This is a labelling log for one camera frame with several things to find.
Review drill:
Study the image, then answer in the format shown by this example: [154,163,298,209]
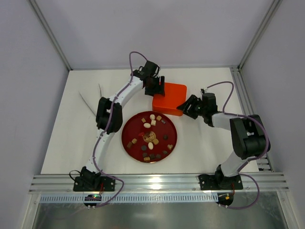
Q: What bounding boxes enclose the controller board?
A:
[217,193,234,206]
[84,194,102,202]

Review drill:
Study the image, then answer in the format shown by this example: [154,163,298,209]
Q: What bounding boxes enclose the tan fluted cup chocolate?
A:
[153,139,159,145]

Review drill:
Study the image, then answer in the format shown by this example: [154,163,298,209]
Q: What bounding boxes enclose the left corner frame post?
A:
[27,0,72,71]

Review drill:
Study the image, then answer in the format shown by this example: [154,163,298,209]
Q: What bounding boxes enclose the left controller board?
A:
[84,194,102,202]

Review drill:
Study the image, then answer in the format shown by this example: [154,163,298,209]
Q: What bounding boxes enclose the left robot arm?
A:
[73,61,165,191]

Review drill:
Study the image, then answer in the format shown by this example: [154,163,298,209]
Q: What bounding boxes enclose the white oval swirl chocolate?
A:
[148,142,153,150]

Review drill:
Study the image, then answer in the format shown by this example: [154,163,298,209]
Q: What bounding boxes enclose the right corner frame post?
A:
[238,0,283,70]

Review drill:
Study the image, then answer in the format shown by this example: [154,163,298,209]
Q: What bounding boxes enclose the metal tongs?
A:
[79,83,102,116]

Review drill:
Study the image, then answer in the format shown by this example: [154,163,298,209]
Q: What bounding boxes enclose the right side aluminium rail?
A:
[230,66,274,172]

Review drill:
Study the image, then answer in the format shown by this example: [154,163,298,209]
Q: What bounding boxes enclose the orange box lid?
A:
[152,83,187,107]

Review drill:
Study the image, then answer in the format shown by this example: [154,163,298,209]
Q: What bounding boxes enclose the aluminium rail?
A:
[29,172,289,194]
[230,66,274,172]

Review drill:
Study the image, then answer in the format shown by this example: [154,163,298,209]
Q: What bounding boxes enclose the aluminium front rail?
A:
[29,172,289,194]

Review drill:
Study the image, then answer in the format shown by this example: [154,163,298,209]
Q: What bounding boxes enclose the orange chocolate box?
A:
[152,105,183,116]

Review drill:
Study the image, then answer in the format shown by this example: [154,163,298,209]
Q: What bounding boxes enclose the corner frame post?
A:
[238,0,283,70]
[27,0,72,71]

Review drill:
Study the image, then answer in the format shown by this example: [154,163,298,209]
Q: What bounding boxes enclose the right controller board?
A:
[217,193,234,206]

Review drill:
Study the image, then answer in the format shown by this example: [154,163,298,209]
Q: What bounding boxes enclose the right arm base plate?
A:
[198,174,244,190]

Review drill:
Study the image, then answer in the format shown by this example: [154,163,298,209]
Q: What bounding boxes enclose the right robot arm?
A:
[177,93,270,190]

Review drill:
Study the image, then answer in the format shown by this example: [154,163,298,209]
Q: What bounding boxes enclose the slotted cable duct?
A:
[39,193,218,204]

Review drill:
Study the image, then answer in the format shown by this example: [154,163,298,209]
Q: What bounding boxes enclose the round red plate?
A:
[121,111,178,163]

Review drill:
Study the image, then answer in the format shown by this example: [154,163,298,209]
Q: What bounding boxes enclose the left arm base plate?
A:
[73,176,115,192]

